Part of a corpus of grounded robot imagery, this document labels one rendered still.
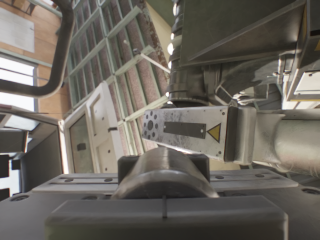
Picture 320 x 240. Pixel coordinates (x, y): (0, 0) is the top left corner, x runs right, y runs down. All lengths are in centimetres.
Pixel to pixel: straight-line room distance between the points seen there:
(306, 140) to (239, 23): 22
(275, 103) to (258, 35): 540
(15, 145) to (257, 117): 33
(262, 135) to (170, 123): 16
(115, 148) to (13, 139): 155
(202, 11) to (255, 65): 16
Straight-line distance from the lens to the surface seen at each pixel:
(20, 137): 28
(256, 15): 37
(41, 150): 398
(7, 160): 446
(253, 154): 26
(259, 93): 67
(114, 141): 181
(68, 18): 71
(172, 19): 494
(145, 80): 333
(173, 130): 32
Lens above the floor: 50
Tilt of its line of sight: 55 degrees up
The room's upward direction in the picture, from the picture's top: 99 degrees clockwise
